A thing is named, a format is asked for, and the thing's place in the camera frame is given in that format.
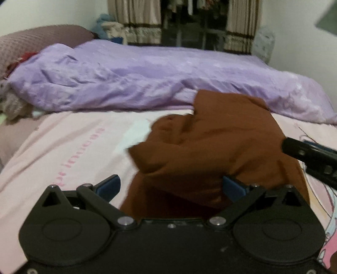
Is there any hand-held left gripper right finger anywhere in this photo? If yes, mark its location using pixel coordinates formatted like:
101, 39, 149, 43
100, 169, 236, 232
207, 176, 303, 230

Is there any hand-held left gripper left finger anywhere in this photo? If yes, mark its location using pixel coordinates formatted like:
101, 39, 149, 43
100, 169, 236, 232
39, 174, 137, 230

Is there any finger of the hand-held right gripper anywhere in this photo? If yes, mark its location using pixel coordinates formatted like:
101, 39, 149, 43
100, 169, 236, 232
281, 136, 337, 189

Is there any brown turtleneck sweater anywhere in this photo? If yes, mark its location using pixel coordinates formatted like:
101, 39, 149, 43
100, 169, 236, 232
120, 90, 312, 221

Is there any pile of clothes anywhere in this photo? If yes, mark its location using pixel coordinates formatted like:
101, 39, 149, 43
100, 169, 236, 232
94, 13, 130, 44

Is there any pink printed bed sheet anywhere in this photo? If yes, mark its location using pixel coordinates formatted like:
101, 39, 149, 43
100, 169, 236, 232
0, 107, 337, 274

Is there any mauve blanket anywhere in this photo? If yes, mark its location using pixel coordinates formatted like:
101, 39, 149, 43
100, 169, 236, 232
0, 120, 46, 167

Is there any clear plastic bag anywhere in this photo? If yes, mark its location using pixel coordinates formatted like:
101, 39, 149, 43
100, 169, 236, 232
253, 25, 276, 65

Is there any purple duvet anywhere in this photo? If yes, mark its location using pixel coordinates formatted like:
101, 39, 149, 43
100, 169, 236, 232
7, 39, 337, 125

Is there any grey knit cloth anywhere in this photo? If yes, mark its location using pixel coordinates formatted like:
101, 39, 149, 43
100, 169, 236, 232
0, 79, 40, 122

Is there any red cloth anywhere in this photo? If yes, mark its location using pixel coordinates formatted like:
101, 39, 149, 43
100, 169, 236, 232
7, 51, 38, 77

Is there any maroon quilted pillow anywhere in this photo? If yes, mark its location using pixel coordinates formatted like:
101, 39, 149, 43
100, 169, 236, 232
0, 25, 94, 79

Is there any dark window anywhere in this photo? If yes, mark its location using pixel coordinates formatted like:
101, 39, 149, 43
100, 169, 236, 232
160, 0, 228, 50

